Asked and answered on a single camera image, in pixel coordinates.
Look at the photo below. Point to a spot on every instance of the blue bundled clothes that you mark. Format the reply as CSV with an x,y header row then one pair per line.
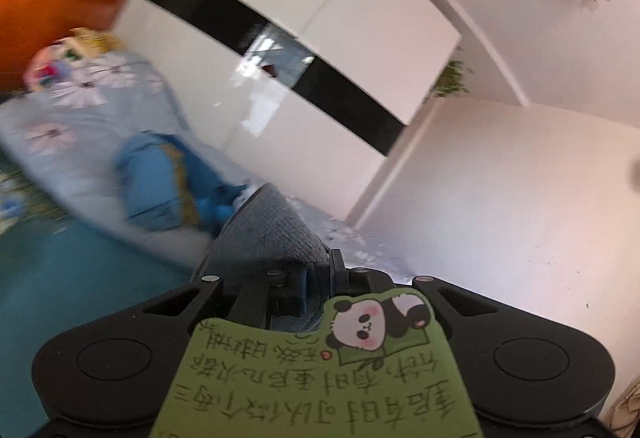
x,y
165,185

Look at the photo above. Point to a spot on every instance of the green panda sticky note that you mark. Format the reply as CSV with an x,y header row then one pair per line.
x,y
237,381

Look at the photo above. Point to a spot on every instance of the teal floral bedspread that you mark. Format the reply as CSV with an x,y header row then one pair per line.
x,y
56,273

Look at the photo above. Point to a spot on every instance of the colourful plush toy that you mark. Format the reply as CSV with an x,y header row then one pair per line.
x,y
55,63

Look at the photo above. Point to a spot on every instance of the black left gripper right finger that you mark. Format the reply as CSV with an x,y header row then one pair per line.
x,y
526,376

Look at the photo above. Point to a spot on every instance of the light blue floral quilt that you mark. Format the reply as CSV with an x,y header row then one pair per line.
x,y
67,140

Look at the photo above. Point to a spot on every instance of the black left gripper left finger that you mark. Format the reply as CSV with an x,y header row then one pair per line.
x,y
109,377

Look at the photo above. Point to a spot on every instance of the grey knit garment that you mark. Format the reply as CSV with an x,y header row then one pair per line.
x,y
266,233

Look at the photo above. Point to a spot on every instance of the white black glossy wardrobe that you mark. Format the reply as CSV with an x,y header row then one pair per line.
x,y
311,95

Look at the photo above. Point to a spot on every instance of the green potted plant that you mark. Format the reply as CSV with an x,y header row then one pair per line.
x,y
450,82

